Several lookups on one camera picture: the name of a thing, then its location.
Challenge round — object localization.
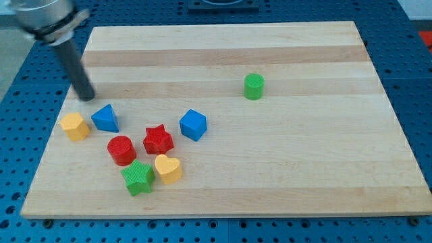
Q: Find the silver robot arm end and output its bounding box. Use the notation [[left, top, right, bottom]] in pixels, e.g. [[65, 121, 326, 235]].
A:
[[5, 0, 90, 46]]

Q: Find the blue triangle block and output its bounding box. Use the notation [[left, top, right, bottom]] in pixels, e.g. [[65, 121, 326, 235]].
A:
[[91, 104, 119, 133]]

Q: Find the yellow hexagon block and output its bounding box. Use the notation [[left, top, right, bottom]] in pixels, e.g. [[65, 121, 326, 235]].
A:
[[60, 113, 90, 141]]

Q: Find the blue cube block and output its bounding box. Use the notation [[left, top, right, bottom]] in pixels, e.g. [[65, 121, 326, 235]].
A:
[[179, 109, 207, 142]]

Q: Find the green cylinder block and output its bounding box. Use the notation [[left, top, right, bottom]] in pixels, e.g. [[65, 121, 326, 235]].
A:
[[244, 74, 265, 100]]

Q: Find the wooden board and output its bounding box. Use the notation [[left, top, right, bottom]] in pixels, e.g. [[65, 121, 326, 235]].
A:
[[21, 21, 431, 219]]

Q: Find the red star block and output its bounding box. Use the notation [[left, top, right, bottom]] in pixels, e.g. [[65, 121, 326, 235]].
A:
[[142, 124, 174, 155]]

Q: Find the yellow heart block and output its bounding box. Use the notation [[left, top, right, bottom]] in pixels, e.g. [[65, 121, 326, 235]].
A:
[[155, 154, 183, 185]]

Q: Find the green star block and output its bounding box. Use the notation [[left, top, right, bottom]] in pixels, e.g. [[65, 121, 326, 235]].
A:
[[121, 159, 155, 196]]

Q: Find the red cylinder block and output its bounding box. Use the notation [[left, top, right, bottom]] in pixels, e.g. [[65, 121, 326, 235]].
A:
[[107, 136, 137, 166]]

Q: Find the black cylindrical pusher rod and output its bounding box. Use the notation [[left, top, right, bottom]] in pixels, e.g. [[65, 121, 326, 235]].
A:
[[53, 39, 95, 101]]

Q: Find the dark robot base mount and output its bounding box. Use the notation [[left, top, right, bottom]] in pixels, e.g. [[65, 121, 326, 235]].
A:
[[186, 0, 260, 12]]

